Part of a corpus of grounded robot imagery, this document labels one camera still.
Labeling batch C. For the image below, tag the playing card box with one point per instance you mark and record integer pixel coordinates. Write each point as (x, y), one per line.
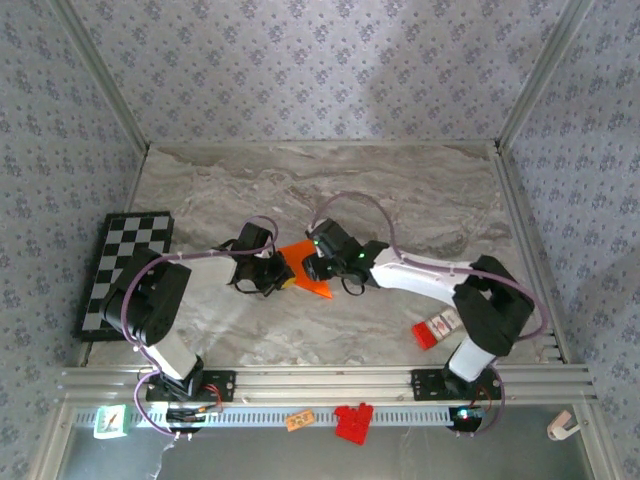
(442, 325)

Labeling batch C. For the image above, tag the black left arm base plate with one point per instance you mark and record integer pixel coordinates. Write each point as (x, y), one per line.
(222, 386)

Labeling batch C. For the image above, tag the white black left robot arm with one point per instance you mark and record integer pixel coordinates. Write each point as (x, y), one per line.
(210, 272)

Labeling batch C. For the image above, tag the orange paper tag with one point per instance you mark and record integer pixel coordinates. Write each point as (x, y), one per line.
(299, 420)

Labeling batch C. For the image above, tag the grey metal shelf panel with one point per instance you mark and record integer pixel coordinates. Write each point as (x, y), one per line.
(300, 460)

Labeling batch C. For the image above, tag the red toy brick cluster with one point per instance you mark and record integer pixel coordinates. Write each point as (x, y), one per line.
(354, 424)

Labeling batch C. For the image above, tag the black grey chessboard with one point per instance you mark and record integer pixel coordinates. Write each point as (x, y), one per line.
(117, 235)

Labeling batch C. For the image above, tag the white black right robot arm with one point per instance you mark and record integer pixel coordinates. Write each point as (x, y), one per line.
(415, 280)

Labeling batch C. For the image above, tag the orange paper sheet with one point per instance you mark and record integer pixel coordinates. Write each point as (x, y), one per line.
(300, 255)

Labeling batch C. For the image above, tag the green and white card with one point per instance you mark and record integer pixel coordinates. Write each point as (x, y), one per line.
(111, 422)

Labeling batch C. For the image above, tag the aluminium side rail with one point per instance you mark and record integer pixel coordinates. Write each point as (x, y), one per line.
(522, 225)

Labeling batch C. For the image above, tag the aluminium corner post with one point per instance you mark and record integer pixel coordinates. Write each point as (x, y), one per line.
(102, 75)
(542, 75)

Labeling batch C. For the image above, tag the aluminium rail beam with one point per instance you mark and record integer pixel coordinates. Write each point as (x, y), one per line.
(325, 385)

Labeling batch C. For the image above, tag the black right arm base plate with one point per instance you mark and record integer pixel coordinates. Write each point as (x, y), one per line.
(427, 385)

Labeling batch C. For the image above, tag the beige clip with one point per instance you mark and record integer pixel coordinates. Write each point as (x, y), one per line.
(561, 426)

